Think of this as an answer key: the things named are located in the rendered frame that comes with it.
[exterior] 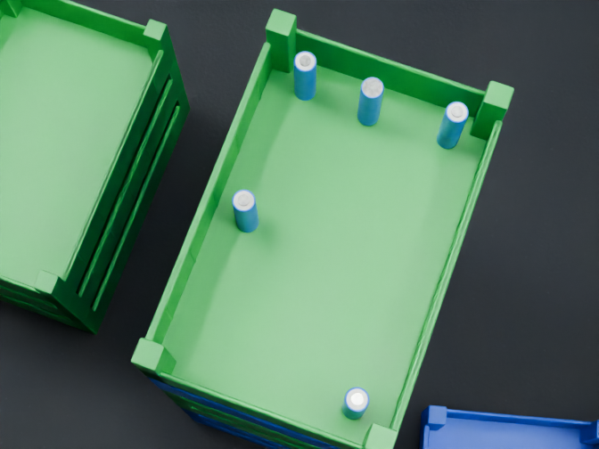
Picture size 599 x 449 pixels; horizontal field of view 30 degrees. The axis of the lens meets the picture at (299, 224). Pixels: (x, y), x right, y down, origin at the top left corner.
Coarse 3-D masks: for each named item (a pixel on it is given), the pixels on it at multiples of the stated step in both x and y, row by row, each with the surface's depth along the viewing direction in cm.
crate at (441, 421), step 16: (432, 416) 120; (448, 416) 126; (464, 416) 125; (480, 416) 123; (496, 416) 122; (512, 416) 122; (528, 416) 122; (432, 432) 127; (448, 432) 127; (464, 432) 127; (480, 432) 127; (496, 432) 127; (512, 432) 127; (528, 432) 127; (544, 432) 127; (560, 432) 127; (576, 432) 127; (592, 432) 121; (432, 448) 126; (448, 448) 126; (464, 448) 126; (480, 448) 126; (496, 448) 126; (512, 448) 126; (528, 448) 126; (544, 448) 126; (560, 448) 126; (576, 448) 126; (592, 448) 126
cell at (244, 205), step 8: (240, 192) 86; (248, 192) 86; (232, 200) 86; (240, 200) 86; (248, 200) 86; (240, 208) 86; (248, 208) 86; (256, 208) 87; (240, 216) 87; (248, 216) 87; (256, 216) 89; (240, 224) 90; (248, 224) 89; (256, 224) 91; (248, 232) 91
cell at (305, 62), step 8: (296, 56) 89; (304, 56) 89; (312, 56) 89; (296, 64) 89; (304, 64) 88; (312, 64) 89; (296, 72) 89; (304, 72) 89; (312, 72) 89; (296, 80) 91; (304, 80) 90; (312, 80) 91; (296, 88) 93; (304, 88) 92; (312, 88) 92; (304, 96) 94; (312, 96) 94
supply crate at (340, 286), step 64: (256, 64) 90; (320, 64) 95; (384, 64) 90; (256, 128) 94; (320, 128) 94; (384, 128) 94; (256, 192) 92; (320, 192) 92; (384, 192) 92; (448, 192) 92; (192, 256) 89; (256, 256) 91; (320, 256) 91; (384, 256) 91; (448, 256) 90; (192, 320) 90; (256, 320) 90; (320, 320) 90; (384, 320) 90; (192, 384) 83; (256, 384) 88; (320, 384) 88; (384, 384) 88; (384, 448) 80
